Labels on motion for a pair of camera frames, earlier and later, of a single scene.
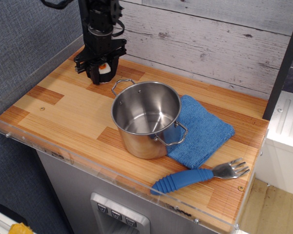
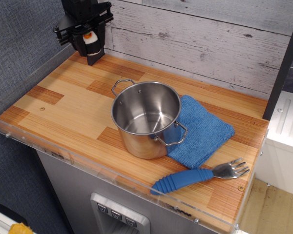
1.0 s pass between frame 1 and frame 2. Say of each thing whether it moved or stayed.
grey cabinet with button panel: stayed
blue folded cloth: stayed
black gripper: moved
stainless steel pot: stayed
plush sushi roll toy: moved
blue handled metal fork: stayed
